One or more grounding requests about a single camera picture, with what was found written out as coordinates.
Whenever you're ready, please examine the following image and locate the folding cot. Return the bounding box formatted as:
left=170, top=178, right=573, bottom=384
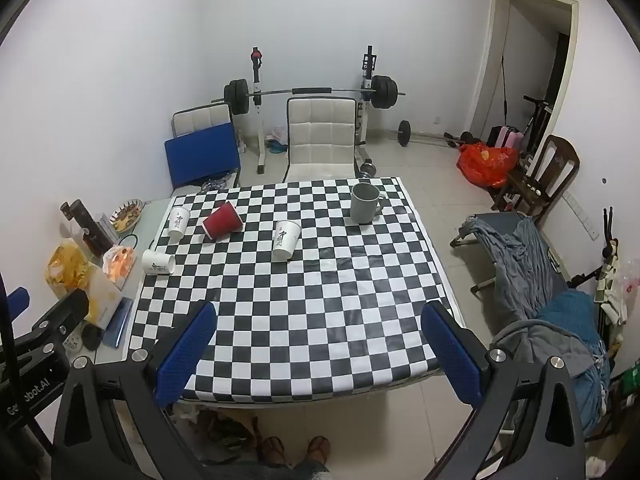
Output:
left=450, top=211, right=572, bottom=312

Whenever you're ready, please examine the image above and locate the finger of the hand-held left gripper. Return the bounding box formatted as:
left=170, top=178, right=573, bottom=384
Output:
left=6, top=287, right=31, bottom=322
left=10, top=288, right=91, bottom=357

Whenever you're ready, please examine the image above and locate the black white checkered tablecloth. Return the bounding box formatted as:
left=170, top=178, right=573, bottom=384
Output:
left=127, top=176, right=462, bottom=404

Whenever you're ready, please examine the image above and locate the grey garment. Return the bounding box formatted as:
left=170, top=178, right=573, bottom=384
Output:
left=491, top=319, right=602, bottom=382

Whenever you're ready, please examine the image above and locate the blue cushion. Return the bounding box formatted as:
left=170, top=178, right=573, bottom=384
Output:
left=164, top=122, right=240, bottom=189

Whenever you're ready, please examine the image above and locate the black computer mouse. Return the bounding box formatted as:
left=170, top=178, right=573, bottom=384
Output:
left=81, top=324, right=104, bottom=351

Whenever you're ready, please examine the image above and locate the plate of food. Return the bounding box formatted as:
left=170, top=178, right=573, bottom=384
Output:
left=109, top=198, right=145, bottom=234

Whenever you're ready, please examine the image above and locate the white wall power strip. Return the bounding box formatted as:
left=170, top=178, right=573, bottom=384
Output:
left=562, top=192, right=600, bottom=241

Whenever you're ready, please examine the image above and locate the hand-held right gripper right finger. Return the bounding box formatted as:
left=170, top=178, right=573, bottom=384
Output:
left=421, top=301, right=594, bottom=480

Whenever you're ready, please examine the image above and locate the blue notebook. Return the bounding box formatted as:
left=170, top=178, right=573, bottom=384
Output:
left=102, top=297, right=135, bottom=349

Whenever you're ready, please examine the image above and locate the person's right foot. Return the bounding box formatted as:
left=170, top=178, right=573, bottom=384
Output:
left=304, top=435, right=332, bottom=467

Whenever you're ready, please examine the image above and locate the black scooter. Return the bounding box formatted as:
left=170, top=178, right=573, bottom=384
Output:
left=522, top=95, right=554, bottom=154

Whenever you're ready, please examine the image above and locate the black barbell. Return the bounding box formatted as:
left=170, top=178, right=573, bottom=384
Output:
left=223, top=75, right=407, bottom=115

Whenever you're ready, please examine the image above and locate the dark wooden chair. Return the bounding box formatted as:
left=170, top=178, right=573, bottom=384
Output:
left=490, top=135, right=581, bottom=222

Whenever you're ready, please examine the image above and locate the grey cloth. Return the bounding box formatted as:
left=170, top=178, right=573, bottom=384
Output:
left=467, top=217, right=569, bottom=322

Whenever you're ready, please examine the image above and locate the blue towel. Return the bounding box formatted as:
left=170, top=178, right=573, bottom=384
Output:
left=534, top=290, right=612, bottom=413

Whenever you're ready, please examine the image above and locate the dark bottle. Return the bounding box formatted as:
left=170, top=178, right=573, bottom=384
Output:
left=60, top=199, right=115, bottom=257

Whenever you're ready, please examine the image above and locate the white paper cup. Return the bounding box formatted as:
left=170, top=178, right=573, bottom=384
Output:
left=167, top=206, right=192, bottom=241
left=271, top=219, right=302, bottom=262
left=141, top=249, right=177, bottom=276

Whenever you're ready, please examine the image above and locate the small barbell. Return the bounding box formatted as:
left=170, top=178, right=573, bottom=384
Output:
left=390, top=120, right=474, bottom=149

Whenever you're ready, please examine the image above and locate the person's foot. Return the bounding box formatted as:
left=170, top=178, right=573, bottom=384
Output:
left=304, top=435, right=332, bottom=467
left=259, top=436, right=289, bottom=477

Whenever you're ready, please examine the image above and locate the door frame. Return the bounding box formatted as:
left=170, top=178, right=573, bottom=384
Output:
left=464, top=0, right=582, bottom=147

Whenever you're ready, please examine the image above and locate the pink suitcase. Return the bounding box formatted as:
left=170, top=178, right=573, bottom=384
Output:
left=487, top=125, right=525, bottom=150

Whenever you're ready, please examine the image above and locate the red paper cup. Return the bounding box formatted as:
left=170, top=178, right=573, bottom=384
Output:
left=202, top=201, right=244, bottom=241

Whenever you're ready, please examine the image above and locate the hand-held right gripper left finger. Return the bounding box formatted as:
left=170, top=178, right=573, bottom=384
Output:
left=52, top=300, right=218, bottom=480

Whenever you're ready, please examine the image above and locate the grey mug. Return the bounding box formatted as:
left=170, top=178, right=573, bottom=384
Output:
left=349, top=183, right=387, bottom=225

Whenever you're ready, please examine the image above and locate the yellow snack bag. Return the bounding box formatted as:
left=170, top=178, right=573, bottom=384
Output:
left=45, top=241, right=94, bottom=302

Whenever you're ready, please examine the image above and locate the orange snack packet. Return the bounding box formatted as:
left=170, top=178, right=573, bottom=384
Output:
left=102, top=245, right=137, bottom=284

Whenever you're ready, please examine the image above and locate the white padded chair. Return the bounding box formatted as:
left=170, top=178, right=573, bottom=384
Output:
left=282, top=96, right=360, bottom=184
left=171, top=102, right=242, bottom=197

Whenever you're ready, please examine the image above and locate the red plastic bag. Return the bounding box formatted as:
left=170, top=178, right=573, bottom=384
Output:
left=456, top=142, right=521, bottom=190

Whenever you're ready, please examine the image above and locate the white box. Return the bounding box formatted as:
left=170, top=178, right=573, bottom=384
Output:
left=80, top=265, right=126, bottom=327

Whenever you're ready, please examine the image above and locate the white barbell rack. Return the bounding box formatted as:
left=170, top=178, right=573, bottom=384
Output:
left=247, top=45, right=382, bottom=176

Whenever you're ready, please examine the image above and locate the person's left foot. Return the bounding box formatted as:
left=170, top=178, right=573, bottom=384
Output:
left=259, top=436, right=289, bottom=477

